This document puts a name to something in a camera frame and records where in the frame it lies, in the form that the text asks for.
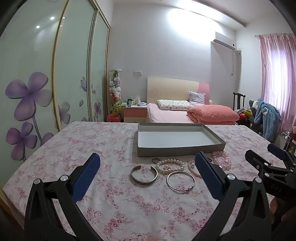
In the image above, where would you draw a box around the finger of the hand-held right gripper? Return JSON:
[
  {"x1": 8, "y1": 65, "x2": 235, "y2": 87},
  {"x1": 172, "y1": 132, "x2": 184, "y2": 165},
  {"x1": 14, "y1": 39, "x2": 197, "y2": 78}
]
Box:
[
  {"x1": 245, "y1": 149, "x2": 289, "y2": 179},
  {"x1": 267, "y1": 143, "x2": 296, "y2": 171}
]

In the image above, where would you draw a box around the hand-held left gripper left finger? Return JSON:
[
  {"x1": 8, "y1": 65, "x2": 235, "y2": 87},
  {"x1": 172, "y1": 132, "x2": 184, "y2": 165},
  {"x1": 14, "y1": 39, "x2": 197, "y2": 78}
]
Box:
[{"x1": 24, "y1": 152, "x2": 102, "y2": 241}]

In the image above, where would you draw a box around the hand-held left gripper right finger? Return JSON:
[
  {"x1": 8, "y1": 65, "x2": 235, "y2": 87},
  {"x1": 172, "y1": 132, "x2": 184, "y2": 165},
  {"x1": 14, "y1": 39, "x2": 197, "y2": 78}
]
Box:
[{"x1": 195, "y1": 151, "x2": 278, "y2": 241}]

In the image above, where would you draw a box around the pink pearl strand bracelet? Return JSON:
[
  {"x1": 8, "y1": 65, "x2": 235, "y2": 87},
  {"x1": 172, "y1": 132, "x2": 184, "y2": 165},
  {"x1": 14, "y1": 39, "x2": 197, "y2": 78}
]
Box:
[{"x1": 188, "y1": 161, "x2": 201, "y2": 178}]

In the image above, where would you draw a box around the pink bead bracelet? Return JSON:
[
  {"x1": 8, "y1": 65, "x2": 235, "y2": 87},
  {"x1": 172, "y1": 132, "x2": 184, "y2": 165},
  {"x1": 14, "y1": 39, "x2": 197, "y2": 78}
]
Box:
[{"x1": 209, "y1": 151, "x2": 232, "y2": 169}]

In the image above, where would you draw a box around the thin silver bangle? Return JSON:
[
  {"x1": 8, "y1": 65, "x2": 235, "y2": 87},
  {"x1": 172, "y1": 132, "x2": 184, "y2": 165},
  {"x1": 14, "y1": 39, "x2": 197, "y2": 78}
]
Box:
[{"x1": 166, "y1": 170, "x2": 196, "y2": 192}]

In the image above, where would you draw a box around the white pearl bracelet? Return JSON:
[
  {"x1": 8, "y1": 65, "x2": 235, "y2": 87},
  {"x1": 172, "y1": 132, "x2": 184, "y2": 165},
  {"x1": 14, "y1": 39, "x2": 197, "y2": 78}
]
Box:
[{"x1": 155, "y1": 159, "x2": 185, "y2": 175}]

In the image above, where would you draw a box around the grey cardboard tray box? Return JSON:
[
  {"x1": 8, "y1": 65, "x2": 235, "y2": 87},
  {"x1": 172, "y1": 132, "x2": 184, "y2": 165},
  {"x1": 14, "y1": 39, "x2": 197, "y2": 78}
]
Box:
[{"x1": 132, "y1": 122, "x2": 226, "y2": 157}]

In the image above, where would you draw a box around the silver cuff bracelet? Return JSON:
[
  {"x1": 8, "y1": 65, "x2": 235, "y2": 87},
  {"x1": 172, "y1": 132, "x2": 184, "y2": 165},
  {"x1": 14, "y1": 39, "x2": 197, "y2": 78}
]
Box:
[{"x1": 130, "y1": 165, "x2": 159, "y2": 185}]

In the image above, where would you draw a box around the person's right hand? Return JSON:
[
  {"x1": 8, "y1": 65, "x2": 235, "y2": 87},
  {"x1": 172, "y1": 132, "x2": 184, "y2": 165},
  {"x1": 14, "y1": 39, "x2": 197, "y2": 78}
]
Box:
[{"x1": 269, "y1": 196, "x2": 296, "y2": 232}]

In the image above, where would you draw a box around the white metal rack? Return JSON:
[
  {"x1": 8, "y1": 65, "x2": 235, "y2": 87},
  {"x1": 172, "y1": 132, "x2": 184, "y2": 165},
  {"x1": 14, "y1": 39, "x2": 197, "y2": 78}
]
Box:
[{"x1": 281, "y1": 130, "x2": 296, "y2": 151}]

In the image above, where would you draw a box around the blue fleece robe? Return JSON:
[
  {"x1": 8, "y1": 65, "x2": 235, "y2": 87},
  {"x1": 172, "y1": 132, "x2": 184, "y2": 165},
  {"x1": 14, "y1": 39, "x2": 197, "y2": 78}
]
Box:
[{"x1": 254, "y1": 98, "x2": 282, "y2": 142}]

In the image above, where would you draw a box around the black chair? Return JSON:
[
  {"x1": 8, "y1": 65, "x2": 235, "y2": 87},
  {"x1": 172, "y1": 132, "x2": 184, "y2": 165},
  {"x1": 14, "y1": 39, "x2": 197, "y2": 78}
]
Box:
[{"x1": 248, "y1": 100, "x2": 264, "y2": 135}]

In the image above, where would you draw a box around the pink floral tablecloth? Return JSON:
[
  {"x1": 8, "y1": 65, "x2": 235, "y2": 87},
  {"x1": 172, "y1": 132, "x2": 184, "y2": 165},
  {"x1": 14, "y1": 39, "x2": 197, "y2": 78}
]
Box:
[{"x1": 2, "y1": 120, "x2": 296, "y2": 241}]

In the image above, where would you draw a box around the colourful toy pile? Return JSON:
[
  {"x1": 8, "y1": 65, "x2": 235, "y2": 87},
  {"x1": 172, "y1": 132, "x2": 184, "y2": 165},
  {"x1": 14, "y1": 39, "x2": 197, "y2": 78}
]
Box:
[{"x1": 236, "y1": 109, "x2": 255, "y2": 123}]

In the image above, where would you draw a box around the folded pink quilt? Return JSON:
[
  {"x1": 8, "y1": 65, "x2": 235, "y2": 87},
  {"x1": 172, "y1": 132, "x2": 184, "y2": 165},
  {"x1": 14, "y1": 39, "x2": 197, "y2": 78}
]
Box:
[{"x1": 187, "y1": 105, "x2": 240, "y2": 126}]

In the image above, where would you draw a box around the dark wooden chair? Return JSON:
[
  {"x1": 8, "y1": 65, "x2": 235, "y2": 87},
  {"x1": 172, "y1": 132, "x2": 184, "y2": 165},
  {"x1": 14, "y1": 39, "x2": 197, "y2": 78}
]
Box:
[{"x1": 233, "y1": 92, "x2": 246, "y2": 112}]

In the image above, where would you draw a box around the pink bed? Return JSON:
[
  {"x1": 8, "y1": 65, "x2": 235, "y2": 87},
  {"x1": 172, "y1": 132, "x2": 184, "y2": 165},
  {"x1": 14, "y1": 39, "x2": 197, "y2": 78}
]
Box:
[{"x1": 147, "y1": 103, "x2": 236, "y2": 126}]

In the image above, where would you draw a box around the pink and cream nightstand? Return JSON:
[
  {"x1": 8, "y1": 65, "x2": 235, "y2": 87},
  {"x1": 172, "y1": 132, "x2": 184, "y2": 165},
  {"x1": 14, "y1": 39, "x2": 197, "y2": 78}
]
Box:
[{"x1": 123, "y1": 102, "x2": 148, "y2": 123}]

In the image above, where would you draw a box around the lilac pillow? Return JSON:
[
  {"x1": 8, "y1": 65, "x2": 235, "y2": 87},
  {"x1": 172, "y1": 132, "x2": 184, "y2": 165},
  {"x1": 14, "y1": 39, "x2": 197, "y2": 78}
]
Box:
[{"x1": 188, "y1": 91, "x2": 206, "y2": 105}]

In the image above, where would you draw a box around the white patterned pillow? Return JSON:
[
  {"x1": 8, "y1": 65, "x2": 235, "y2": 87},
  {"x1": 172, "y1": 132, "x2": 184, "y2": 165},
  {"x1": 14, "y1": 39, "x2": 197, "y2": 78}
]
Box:
[{"x1": 157, "y1": 100, "x2": 194, "y2": 111}]

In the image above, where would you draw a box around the pink curtain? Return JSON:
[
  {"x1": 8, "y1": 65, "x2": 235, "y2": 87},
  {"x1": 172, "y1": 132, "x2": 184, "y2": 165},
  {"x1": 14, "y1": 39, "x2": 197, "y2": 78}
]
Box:
[{"x1": 255, "y1": 34, "x2": 296, "y2": 135}]

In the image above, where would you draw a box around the hanging plush toy stack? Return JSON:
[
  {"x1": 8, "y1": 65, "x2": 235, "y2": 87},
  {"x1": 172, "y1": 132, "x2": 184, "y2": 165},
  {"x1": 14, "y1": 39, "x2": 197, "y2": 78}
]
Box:
[{"x1": 109, "y1": 70, "x2": 122, "y2": 115}]

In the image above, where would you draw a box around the cream and pink headboard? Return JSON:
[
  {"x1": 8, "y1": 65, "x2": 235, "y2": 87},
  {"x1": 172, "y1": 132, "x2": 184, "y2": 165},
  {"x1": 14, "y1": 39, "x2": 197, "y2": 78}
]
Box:
[{"x1": 147, "y1": 77, "x2": 210, "y2": 107}]

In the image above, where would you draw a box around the white air conditioner pipe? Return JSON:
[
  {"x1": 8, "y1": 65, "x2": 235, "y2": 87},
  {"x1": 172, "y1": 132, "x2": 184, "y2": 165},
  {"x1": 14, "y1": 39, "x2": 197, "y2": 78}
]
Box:
[{"x1": 231, "y1": 50, "x2": 241, "y2": 76}]

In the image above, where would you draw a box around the floral sliding door wardrobe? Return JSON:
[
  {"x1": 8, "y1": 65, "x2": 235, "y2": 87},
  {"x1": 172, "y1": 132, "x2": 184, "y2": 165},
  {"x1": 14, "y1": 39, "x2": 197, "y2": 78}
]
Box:
[{"x1": 0, "y1": 0, "x2": 111, "y2": 183}]

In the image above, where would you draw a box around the white air conditioner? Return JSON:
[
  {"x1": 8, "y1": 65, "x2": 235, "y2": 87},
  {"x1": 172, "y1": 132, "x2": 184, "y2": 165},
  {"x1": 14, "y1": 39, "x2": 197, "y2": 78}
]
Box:
[{"x1": 213, "y1": 31, "x2": 237, "y2": 50}]

